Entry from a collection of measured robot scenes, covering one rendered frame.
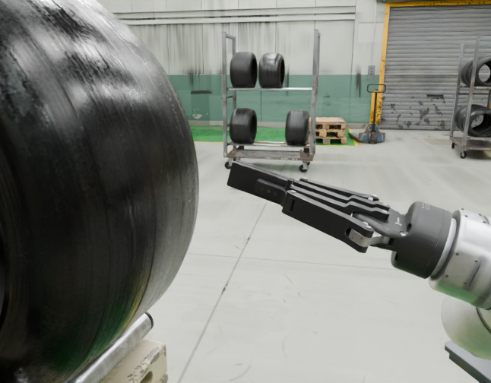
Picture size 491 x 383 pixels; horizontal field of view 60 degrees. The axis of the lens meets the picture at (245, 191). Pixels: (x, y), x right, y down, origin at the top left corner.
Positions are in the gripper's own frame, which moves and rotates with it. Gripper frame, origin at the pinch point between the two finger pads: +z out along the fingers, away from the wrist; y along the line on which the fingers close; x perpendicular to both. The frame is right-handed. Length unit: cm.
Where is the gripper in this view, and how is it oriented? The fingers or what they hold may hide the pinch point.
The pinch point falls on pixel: (258, 182)
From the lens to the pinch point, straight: 48.6
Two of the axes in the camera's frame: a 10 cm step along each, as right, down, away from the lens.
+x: -2.4, 9.1, 3.3
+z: -9.1, -3.3, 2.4
